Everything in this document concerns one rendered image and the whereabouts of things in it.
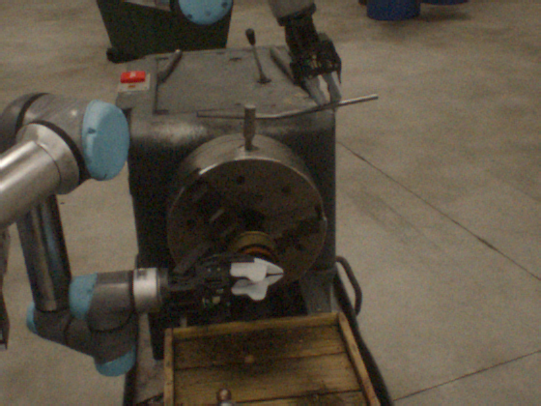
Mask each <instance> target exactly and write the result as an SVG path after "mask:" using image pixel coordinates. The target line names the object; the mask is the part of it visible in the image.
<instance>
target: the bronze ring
mask: <svg viewBox="0 0 541 406"><path fill-rule="evenodd" d="M227 252H238V253H242V254H245V255H249V256H252V257H253V258H258V259H261V260H264V261H266V262H270V263H272V264H273V265H275V266H277V263H278V260H277V254H278V250H277V246H276V243H275V241H274V240H273V238H272V237H270V236H268V235H266V234H264V233H262V232H257V231H249V232H245V233H242V234H240V235H239V236H237V237H236V238H235V239H234V240H233V241H232V242H231V243H230V245H229V246H228V249H227Z"/></svg>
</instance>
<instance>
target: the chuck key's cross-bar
mask: <svg viewBox="0 0 541 406"><path fill-rule="evenodd" d="M378 98H379V96H378V93H373V94H369V95H364V96H359V97H354V98H349V99H345V100H340V101H331V102H327V103H323V106H321V105H320V104H317V105H312V106H307V107H304V108H299V109H294V110H289V111H284V112H280V113H274V114H267V113H255V117H254V120H255V121H278V120H283V119H288V118H293V116H297V115H301V114H306V113H311V112H316V111H320V110H325V109H330V108H334V107H339V106H343V105H349V104H354V103H359V102H367V101H372V100H376V99H378ZM197 118H205V119H229V120H244V113H242V112H218V111H197Z"/></svg>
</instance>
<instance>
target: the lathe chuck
mask: <svg viewBox="0 0 541 406"><path fill-rule="evenodd" d="M242 146H244V140H233V141H228V142H224V143H220V144H217V145H215V146H212V147H211V148H209V149H207V150H205V151H203V152H202V153H200V154H199V155H197V156H196V157H194V158H193V159H192V160H191V161H190V162H189V163H188V164H187V165H186V166H185V167H184V168H183V169H182V170H181V172H180V173H179V175H178V176H177V178H176V180H175V181H174V183H173V186H172V188H171V190H170V193H169V197H168V204H167V238H168V244H169V247H170V251H171V253H172V256H173V258H174V260H175V261H176V263H177V265H179V264H180V263H182V262H183V261H184V260H185V259H186V258H187V257H188V256H189V255H190V253H191V252H192V251H194V250H195V249H196V248H197V247H198V246H199V245H200V244H205V245H209V246H213V248H214V254H220V253H223V252H227V249H228V245H227V244H226V243H225V242H224V241H222V239H221V234H220V233H219V232H218V231H217V230H215V229H214V228H213V227H212V226H211V225H210V220H209V219H208V218H207V217H206V215H205V214H204V213H203V212H201V211H200V210H199V209H198V208H197V207H196V206H195V205H193V203H192V193H191V192H190V191H189V190H188V189H186V186H185V184H186V182H187V181H188V180H189V179H190V178H192V177H193V176H194V175H195V174H196V173H197V172H198V173H199V175H200V176H201V177H202V178H204V179H205V180H206V181H207V182H208V183H209V184H210V185H211V186H212V187H214V188H215V189H216V190H217V191H218V192H219V193H220V194H221V195H223V196H224V197H225V198H226V199H227V200H228V201H229V202H230V203H231V204H233V205H234V206H235V207H236V208H237V209H238V210H239V211H242V210H254V211H257V212H260V213H261V214H263V216H264V217H265V218H270V217H274V216H278V214H282V213H286V212H290V211H294V210H297V209H301V208H305V207H309V206H313V205H317V204H321V208H322V214H323V219H324V221H319V225H320V230H321V233H319V234H315V235H311V236H307V237H303V238H299V241H300V244H299V245H295V246H288V247H286V251H287V252H286V253H285V254H281V255H277V260H278V263H277V267H279V268H281V269H282V270H283V277H282V278H280V279H279V280H278V281H276V282H275V283H273V284H271V285H269V286H268V290H267V294H268V293H271V292H274V291H276V290H279V289H281V288H283V287H285V286H287V285H289V284H290V283H292V282H293V281H295V280H296V279H298V278H299V277H300V276H302V275H303V274H304V273H305V272H306V271H307V270H308V269H309V267H310V266H311V265H312V264H313V262H314V261H315V260H316V258H317V256H318V255H319V253H320V251H321V248H322V246H323V243H324V240H325V236H326V232H327V219H326V218H325V215H324V208H323V199H322V197H321V195H320V193H319V192H318V189H317V187H316V185H315V183H314V181H313V178H312V176H311V174H310V173H309V171H308V170H307V168H306V167H305V165H304V164H303V163H302V162H301V161H300V160H299V159H298V158H297V157H296V156H294V155H293V154H292V153H290V152H289V151H287V150H285V149H283V148H281V147H279V146H277V145H274V144H271V143H268V142H264V141H259V140H252V144H251V146H252V147H254V148H256V151H252V152H245V151H241V150H240V147H242ZM199 170H200V171H199Z"/></svg>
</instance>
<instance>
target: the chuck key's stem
mask: <svg viewBox="0 0 541 406"><path fill-rule="evenodd" d="M255 113H256V106H255V105H254V104H246V105H245V106H244V120H243V133H242V137H243V138H244V149H245V150H249V151H251V144H252V138H253V137H254V131H255V120H254V117H255Z"/></svg>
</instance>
